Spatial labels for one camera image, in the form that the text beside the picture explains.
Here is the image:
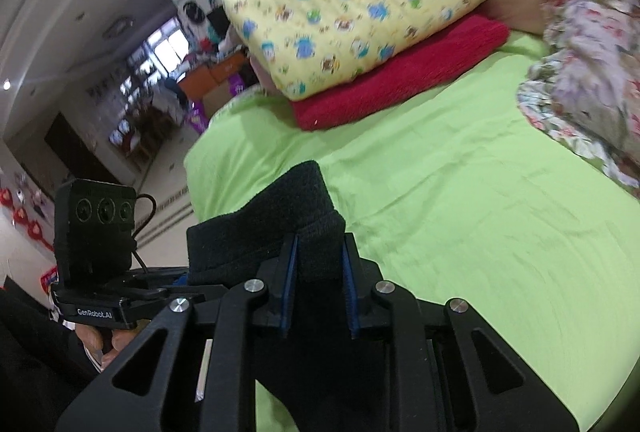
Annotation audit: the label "red fleece blanket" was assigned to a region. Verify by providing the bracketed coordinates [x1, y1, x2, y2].
[290, 15, 511, 132]

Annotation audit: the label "purple bag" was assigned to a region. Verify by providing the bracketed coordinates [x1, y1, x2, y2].
[184, 105, 210, 135]

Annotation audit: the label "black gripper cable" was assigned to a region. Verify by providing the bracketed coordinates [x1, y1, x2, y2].
[131, 193, 157, 274]

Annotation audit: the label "orange table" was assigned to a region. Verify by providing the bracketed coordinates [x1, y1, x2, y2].
[177, 52, 250, 99]

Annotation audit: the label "dark wooden door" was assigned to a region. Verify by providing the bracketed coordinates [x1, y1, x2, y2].
[44, 111, 123, 187]

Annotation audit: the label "yellow floral pillow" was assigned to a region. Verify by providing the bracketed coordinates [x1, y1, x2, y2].
[218, 0, 494, 102]

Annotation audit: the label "red wall decorations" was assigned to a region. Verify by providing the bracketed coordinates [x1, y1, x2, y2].
[0, 185, 58, 258]

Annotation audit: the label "black pants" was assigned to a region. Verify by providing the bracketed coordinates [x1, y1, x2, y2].
[186, 161, 401, 432]

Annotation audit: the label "bright window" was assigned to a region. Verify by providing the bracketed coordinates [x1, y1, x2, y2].
[122, 16, 193, 80]

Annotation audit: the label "green bed sheet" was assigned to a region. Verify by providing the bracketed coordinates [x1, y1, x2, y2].
[183, 30, 640, 432]

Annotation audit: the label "person's left hand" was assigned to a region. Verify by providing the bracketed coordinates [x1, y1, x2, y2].
[74, 323, 133, 371]

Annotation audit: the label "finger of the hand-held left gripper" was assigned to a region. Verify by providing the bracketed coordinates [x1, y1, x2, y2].
[131, 267, 210, 312]

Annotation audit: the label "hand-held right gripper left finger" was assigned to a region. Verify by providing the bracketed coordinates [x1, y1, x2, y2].
[55, 232, 301, 432]

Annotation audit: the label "person's left forearm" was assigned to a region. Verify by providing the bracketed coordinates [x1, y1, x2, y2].
[0, 279, 106, 432]

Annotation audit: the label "floral ruffled blanket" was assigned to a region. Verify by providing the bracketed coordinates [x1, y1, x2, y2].
[516, 0, 640, 200]

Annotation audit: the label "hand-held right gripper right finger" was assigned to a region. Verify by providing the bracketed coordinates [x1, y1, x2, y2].
[341, 232, 581, 432]

